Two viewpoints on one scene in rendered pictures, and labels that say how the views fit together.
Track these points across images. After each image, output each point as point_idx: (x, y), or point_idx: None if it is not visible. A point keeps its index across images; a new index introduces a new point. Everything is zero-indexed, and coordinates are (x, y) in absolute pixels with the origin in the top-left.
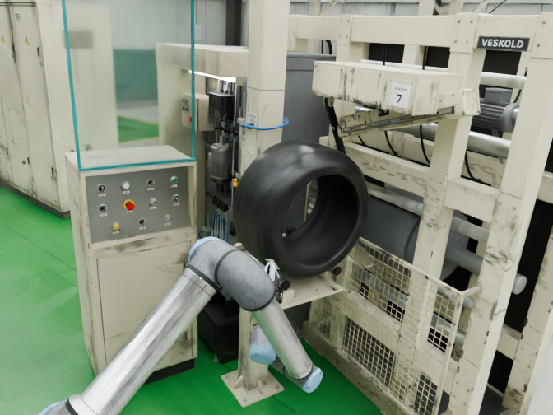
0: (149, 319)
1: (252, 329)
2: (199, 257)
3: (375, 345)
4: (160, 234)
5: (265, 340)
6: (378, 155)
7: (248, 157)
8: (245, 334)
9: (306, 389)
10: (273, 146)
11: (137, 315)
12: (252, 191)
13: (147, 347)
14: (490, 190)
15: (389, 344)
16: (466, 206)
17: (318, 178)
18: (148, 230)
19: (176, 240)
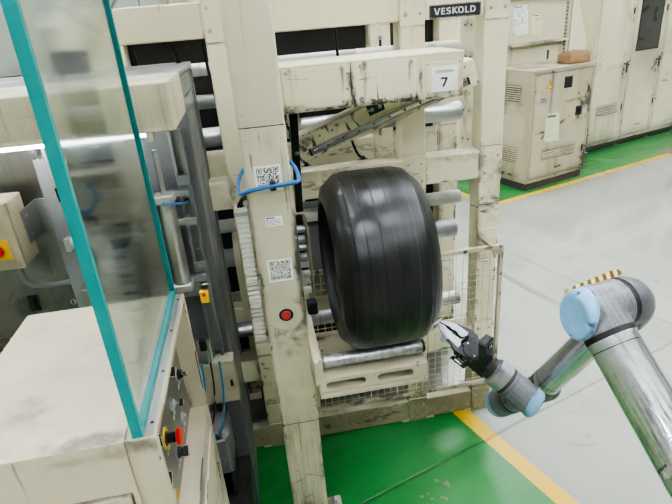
0: (671, 406)
1: (322, 458)
2: (615, 311)
3: None
4: (193, 448)
5: (532, 384)
6: (323, 168)
7: (270, 235)
8: (311, 474)
9: (560, 393)
10: (347, 192)
11: None
12: (400, 254)
13: None
14: (464, 150)
15: None
16: (451, 174)
17: (325, 219)
18: (182, 458)
19: (207, 437)
